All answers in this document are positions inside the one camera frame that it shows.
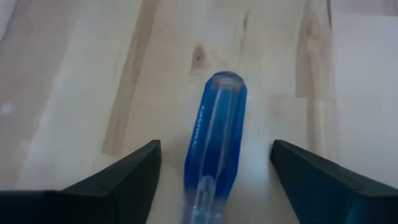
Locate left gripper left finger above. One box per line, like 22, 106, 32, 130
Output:
0, 139, 162, 224

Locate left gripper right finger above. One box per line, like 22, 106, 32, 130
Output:
270, 139, 398, 224

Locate small blue-handled screwdriver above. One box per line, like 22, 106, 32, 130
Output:
182, 70, 248, 224

